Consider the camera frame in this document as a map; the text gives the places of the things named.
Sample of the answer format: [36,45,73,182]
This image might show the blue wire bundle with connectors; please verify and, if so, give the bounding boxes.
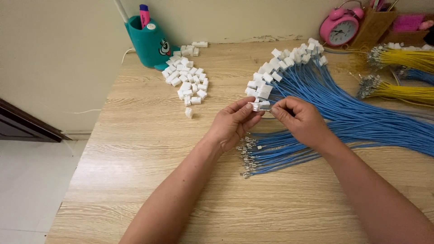
[244,38,434,151]

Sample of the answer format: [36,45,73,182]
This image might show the yellow wire bundle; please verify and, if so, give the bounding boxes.
[356,75,434,108]
[367,45,434,74]

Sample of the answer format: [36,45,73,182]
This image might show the pile of loose white connectors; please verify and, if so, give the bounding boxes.
[161,41,209,119]

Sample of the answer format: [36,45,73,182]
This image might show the small blue wire bundle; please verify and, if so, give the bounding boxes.
[393,66,434,86]

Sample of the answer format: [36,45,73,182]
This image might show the pink alarm clock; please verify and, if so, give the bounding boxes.
[319,0,365,47]

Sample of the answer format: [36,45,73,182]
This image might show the pink highlighter pen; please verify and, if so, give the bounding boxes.
[139,4,151,30]

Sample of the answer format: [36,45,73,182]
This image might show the teal cartoon pen holder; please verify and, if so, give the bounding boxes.
[124,15,180,71]

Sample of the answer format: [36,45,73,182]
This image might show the white stick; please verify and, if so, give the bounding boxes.
[113,0,130,23]

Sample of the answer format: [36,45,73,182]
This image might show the white cable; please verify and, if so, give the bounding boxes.
[121,47,136,65]

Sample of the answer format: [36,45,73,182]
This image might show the person's left hand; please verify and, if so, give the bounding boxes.
[208,96,265,154]

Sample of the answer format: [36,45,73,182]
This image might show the dark brown wooden furniture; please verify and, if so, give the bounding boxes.
[0,98,72,143]

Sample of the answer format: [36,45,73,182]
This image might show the blue wire bundle, metal terminals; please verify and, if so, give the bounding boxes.
[236,131,434,179]

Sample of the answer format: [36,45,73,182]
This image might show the person's right hand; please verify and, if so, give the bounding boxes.
[270,96,336,152]

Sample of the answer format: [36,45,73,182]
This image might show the row of white connectors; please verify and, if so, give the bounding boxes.
[387,42,434,52]

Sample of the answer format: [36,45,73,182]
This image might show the single blue wire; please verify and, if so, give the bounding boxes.
[260,107,277,120]

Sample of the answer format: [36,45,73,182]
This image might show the brown desk organizer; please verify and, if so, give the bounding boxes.
[351,0,434,48]

